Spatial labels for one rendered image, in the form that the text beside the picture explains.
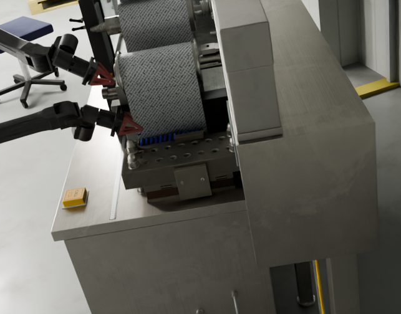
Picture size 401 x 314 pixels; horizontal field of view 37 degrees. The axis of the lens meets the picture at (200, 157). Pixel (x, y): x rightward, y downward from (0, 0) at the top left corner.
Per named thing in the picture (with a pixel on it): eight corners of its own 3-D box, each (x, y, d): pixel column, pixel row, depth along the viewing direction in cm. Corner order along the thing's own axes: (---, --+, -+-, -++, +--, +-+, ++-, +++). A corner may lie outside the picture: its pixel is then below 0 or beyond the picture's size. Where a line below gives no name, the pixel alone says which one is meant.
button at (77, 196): (67, 195, 206) (65, 189, 205) (87, 192, 206) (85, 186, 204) (63, 207, 200) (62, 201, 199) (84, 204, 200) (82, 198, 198)
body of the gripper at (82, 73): (86, 86, 194) (65, 77, 192) (88, 74, 203) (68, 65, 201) (94, 70, 191) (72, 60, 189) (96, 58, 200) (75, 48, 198)
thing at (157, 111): (139, 142, 204) (126, 94, 195) (207, 131, 203) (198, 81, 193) (139, 143, 204) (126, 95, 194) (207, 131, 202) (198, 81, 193)
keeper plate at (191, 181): (180, 197, 192) (173, 168, 186) (211, 191, 191) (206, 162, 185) (180, 201, 189) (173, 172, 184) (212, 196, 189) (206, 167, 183)
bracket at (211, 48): (201, 49, 196) (200, 43, 195) (219, 46, 196) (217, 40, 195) (202, 55, 192) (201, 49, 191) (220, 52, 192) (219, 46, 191)
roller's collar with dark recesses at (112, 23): (110, 32, 219) (105, 15, 216) (126, 28, 218) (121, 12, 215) (108, 38, 213) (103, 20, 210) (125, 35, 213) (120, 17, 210)
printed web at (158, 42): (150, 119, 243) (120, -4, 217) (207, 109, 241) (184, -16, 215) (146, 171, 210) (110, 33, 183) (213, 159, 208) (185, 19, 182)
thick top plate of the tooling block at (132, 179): (128, 163, 203) (124, 147, 200) (246, 142, 201) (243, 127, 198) (125, 190, 190) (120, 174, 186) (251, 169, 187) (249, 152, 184)
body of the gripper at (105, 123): (115, 137, 197) (93, 132, 195) (117, 123, 205) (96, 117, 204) (120, 121, 194) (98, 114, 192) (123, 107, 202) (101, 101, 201)
